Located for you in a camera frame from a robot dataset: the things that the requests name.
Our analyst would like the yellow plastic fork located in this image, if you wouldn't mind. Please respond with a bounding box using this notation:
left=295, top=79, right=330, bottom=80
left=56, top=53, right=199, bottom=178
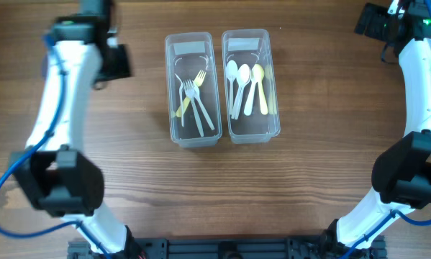
left=176, top=70, right=207, bottom=119

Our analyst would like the white spoon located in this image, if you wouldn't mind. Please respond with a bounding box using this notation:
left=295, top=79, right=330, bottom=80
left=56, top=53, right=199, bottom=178
left=226, top=60, right=238, bottom=115
left=244, top=65, right=258, bottom=116
left=231, top=64, right=250, bottom=119

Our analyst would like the yellow plastic spoon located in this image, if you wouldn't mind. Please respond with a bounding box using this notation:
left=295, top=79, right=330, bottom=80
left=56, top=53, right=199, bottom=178
left=253, top=64, right=268, bottom=115

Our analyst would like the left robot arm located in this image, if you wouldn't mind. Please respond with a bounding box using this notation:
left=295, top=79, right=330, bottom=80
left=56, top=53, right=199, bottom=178
left=12, top=1, right=142, bottom=258

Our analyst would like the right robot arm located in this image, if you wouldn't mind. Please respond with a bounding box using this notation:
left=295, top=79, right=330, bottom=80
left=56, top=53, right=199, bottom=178
left=319, top=0, right=431, bottom=258

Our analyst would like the left clear plastic container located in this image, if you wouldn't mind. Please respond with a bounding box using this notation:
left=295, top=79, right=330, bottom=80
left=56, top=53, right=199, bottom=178
left=165, top=32, right=222, bottom=147

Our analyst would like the clear plastic container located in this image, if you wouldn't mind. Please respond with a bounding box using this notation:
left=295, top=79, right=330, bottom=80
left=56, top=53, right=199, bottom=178
left=222, top=29, right=281, bottom=144
left=165, top=32, right=222, bottom=147

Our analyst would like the right clear plastic container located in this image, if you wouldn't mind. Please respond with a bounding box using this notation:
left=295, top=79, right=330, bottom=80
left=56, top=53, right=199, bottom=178
left=222, top=29, right=281, bottom=144

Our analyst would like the left blue cable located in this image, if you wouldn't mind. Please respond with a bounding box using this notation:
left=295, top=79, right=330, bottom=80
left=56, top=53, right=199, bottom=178
left=0, top=34, right=112, bottom=259

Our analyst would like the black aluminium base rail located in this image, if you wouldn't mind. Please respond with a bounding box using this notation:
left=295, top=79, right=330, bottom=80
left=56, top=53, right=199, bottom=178
left=67, top=236, right=388, bottom=259

